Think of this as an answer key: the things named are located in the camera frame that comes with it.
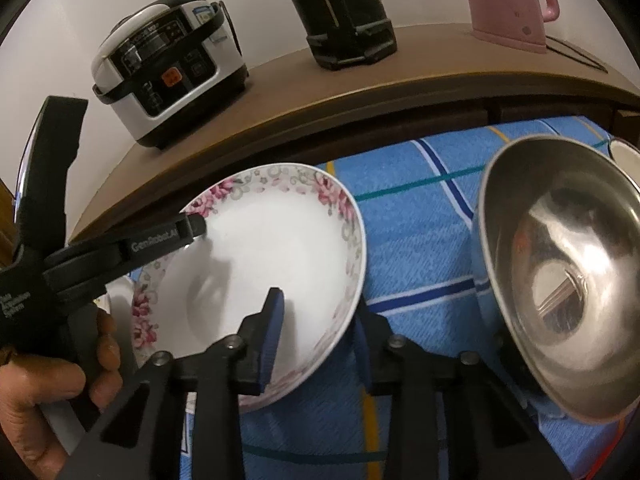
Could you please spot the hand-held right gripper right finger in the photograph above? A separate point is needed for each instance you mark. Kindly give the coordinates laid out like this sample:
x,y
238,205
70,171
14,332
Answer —
x,y
363,360

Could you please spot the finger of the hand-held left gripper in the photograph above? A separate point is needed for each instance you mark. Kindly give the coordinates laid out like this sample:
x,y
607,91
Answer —
x,y
145,242

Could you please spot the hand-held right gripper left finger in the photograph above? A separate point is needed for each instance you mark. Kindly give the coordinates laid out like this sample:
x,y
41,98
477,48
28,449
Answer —
x,y
274,332

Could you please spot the floral rim white plate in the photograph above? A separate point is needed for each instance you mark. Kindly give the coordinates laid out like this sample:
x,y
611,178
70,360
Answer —
x,y
280,250

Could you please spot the stainless steel bowl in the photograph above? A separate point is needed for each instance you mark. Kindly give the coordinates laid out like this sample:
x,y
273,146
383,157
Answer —
x,y
575,260

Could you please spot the white enamel bowl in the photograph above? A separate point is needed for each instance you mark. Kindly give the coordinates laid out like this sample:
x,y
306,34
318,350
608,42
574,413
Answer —
x,y
627,157

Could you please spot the person's left hand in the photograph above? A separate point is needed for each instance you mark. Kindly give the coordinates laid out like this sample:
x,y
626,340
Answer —
x,y
35,410

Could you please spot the blue plaid tablecloth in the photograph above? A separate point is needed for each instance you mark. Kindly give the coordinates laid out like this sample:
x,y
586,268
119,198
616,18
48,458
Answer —
x,y
415,240

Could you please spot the white black rice cooker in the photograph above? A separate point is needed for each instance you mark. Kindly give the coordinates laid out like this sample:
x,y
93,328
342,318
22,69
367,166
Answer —
x,y
165,80

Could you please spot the brown wooden cabinet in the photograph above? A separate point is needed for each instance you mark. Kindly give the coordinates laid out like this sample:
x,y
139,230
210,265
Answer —
x,y
350,95

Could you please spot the black thermos flask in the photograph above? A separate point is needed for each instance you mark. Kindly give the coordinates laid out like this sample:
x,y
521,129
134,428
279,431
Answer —
x,y
340,5

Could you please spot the pink electric kettle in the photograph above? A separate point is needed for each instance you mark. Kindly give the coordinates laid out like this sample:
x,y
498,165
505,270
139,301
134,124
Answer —
x,y
500,0

